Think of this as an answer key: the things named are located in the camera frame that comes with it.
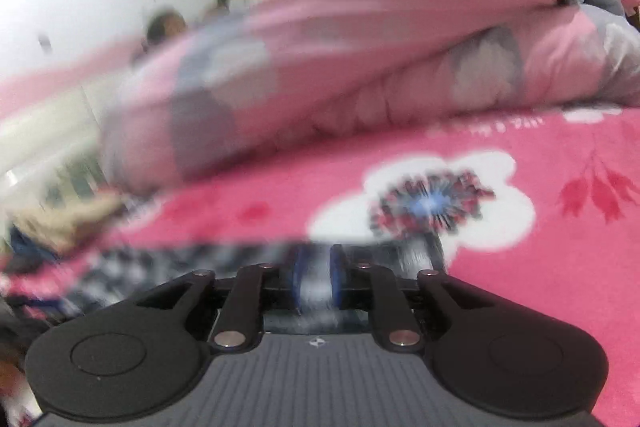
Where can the pink grey floral duvet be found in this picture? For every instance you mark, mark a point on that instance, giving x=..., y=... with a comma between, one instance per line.
x=375, y=32

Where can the white pink padded headboard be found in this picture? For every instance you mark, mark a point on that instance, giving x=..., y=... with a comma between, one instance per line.
x=45, y=117

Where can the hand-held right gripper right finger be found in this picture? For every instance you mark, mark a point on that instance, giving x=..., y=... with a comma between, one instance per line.
x=338, y=279

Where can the beige folded pants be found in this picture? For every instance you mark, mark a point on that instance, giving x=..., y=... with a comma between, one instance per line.
x=65, y=219

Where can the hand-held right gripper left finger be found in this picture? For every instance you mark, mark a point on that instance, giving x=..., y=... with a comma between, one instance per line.
x=301, y=279

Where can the black white plaid pants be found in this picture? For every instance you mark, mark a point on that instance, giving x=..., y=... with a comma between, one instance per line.
x=150, y=267

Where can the pink floral bed sheet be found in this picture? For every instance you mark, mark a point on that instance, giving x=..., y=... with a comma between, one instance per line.
x=550, y=267

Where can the dark blue garment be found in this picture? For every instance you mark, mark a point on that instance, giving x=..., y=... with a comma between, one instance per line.
x=30, y=247

